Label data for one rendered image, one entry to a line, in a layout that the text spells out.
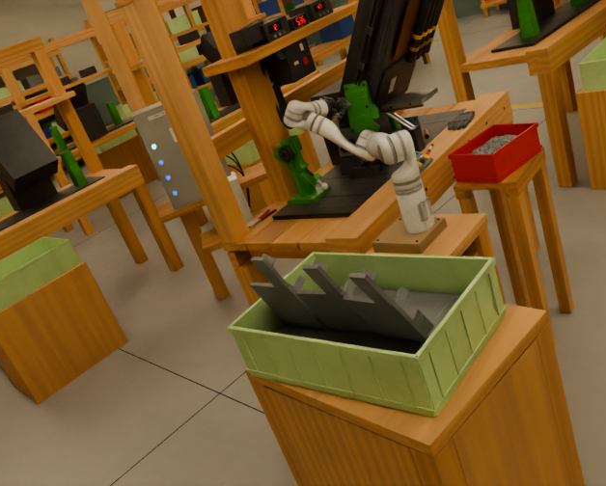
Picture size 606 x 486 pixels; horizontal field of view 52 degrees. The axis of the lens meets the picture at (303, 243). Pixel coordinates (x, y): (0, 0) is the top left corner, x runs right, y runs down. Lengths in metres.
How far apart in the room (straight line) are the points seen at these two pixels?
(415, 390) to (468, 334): 0.21
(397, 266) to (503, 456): 0.57
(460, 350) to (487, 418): 0.17
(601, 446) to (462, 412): 1.05
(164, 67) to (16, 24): 10.38
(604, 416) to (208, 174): 1.71
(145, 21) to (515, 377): 1.69
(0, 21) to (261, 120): 10.20
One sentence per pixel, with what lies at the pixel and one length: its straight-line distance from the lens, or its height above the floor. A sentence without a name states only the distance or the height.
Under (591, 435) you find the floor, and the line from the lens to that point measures 2.50.
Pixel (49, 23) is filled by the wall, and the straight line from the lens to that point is 12.92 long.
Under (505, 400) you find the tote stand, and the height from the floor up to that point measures 0.69.
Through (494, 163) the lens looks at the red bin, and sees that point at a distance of 2.47.
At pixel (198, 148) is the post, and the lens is 2.44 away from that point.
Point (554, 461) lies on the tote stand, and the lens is 1.91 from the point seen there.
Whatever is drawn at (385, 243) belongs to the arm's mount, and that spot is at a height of 0.89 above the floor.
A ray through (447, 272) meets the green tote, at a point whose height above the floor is 0.91.
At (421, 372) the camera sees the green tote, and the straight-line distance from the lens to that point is 1.39.
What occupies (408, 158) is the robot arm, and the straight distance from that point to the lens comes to 1.99.
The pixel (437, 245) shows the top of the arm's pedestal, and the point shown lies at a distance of 2.03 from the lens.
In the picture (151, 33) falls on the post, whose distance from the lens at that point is 2.40.
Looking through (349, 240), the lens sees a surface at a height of 0.89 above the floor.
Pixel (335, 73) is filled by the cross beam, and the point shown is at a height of 1.24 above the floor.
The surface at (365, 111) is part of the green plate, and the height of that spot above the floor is 1.15.
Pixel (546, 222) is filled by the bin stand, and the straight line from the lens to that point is 2.86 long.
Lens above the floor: 1.74
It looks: 22 degrees down
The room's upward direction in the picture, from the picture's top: 21 degrees counter-clockwise
